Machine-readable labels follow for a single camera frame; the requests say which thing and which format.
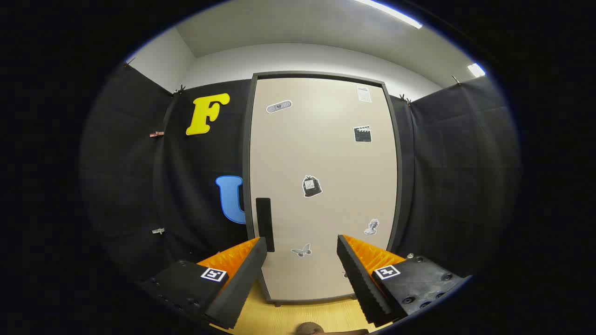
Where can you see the long ceiling light strip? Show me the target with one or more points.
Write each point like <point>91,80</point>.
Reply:
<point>391,13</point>

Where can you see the grey shoe cabinet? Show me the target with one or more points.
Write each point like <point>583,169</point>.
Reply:
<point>246,158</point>

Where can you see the small ceiling light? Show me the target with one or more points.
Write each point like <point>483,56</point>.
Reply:
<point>476,70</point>

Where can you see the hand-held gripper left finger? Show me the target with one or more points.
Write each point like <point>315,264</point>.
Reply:
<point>242,288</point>

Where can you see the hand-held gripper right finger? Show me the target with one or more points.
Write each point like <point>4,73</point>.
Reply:
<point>361,284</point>

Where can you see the black backdrop cloth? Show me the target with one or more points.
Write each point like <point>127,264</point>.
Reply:
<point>116,186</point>

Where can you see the silver clip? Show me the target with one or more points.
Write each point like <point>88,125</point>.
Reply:
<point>158,231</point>

